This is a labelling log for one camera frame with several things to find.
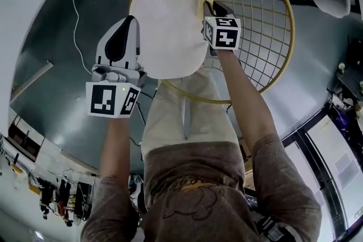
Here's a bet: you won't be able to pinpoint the wooden cabinet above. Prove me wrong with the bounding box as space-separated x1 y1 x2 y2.
7 114 62 164

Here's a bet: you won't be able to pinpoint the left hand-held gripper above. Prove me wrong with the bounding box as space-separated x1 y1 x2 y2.
86 15 148 118

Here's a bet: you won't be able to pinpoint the black wheeled cart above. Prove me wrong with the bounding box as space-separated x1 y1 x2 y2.
326 36 363 111

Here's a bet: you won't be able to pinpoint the person's right forearm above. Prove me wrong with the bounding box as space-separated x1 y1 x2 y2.
217 49 281 151

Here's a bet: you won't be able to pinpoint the person's beige trousers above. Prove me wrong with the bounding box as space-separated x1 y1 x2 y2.
141 66 239 156

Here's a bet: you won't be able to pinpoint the gold wire round table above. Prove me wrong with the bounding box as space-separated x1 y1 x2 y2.
129 0 296 104

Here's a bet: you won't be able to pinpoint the person's brown printed t-shirt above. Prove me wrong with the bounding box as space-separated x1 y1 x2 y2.
81 133 323 242

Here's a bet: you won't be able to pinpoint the white round stool seat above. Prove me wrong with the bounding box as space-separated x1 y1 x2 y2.
129 0 209 80

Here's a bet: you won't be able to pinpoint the black framed glass door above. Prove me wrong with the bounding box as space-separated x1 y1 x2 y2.
280 109 363 236

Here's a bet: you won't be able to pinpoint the white floor cable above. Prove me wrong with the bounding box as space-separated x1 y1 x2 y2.
71 0 94 75

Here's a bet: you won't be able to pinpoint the person's left forearm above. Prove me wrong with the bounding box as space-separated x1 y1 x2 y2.
98 114 134 179

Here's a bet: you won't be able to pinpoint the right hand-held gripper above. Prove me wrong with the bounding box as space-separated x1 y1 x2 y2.
202 0 242 58

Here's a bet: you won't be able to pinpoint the black white shoulder strap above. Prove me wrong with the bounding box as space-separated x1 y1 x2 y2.
256 215 301 242

